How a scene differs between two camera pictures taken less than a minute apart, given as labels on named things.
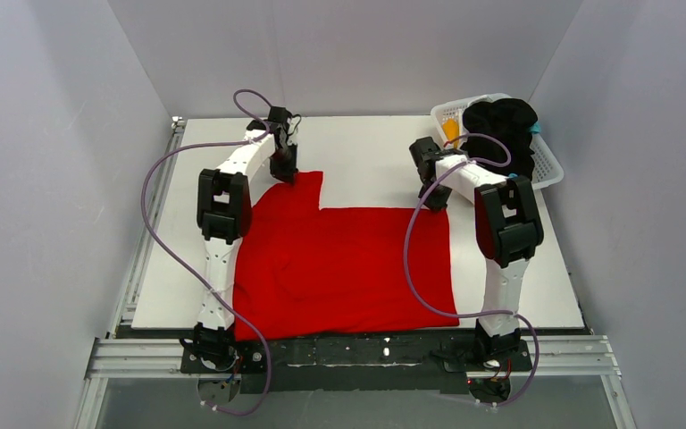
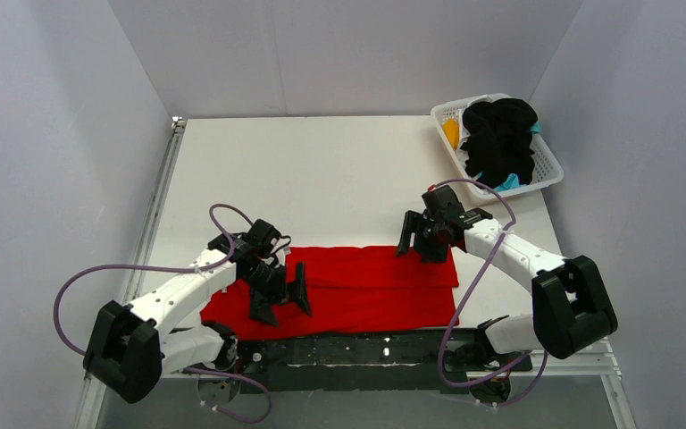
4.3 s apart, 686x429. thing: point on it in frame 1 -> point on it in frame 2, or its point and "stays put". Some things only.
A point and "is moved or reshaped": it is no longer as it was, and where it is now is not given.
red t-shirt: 305,270 is moved or reshaped
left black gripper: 284,164 -> 275,290
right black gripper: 435,191 -> 425,231
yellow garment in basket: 451,130 stays put
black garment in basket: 510,119 stays put
